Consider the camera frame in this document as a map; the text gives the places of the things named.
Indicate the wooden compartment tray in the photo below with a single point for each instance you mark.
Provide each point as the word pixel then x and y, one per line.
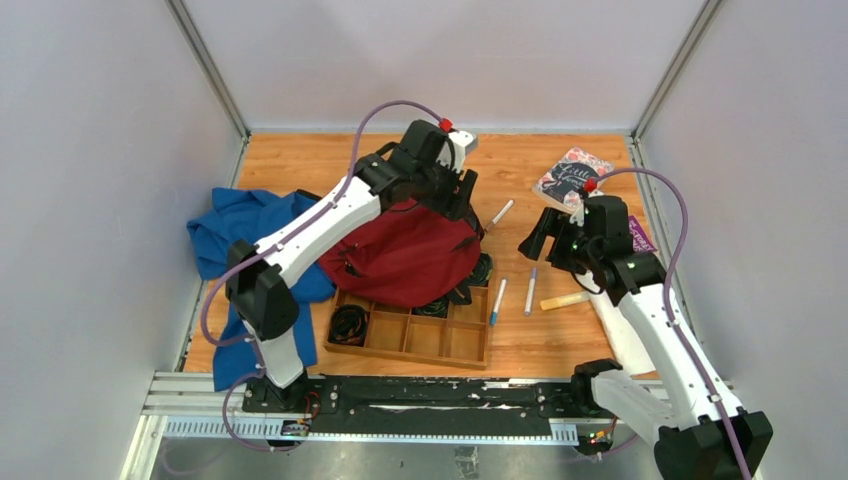
pixel 367 328

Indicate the purple Treehouse book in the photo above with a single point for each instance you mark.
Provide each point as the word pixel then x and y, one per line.
pixel 641 240

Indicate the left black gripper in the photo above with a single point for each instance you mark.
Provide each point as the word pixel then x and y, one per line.
pixel 457 195

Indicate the blue capped marker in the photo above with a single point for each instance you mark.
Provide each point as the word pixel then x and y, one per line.
pixel 498 301
pixel 529 297

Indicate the white marker near backpack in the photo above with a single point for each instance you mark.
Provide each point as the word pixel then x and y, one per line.
pixel 498 217

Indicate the blue capped marker right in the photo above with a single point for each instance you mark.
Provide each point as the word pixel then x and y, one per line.
pixel 529 297

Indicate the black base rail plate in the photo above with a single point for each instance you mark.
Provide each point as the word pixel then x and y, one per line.
pixel 426 406

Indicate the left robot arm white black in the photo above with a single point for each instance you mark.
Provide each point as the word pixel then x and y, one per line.
pixel 260 275

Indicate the Little Women book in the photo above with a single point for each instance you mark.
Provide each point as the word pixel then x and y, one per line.
pixel 559 185

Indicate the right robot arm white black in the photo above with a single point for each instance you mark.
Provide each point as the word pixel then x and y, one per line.
pixel 702 431

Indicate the white paper towel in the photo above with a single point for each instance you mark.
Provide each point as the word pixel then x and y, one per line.
pixel 627 348

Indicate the blue capped marker left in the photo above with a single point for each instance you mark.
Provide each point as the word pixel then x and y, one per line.
pixel 498 301

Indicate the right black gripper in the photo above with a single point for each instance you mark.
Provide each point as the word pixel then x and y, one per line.
pixel 552 223

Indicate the red backpack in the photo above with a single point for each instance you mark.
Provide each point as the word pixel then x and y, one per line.
pixel 407 257

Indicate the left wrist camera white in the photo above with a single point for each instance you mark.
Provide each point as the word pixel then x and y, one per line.
pixel 463 144

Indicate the coiled cable tray middle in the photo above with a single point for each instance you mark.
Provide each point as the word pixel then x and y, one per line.
pixel 437 309

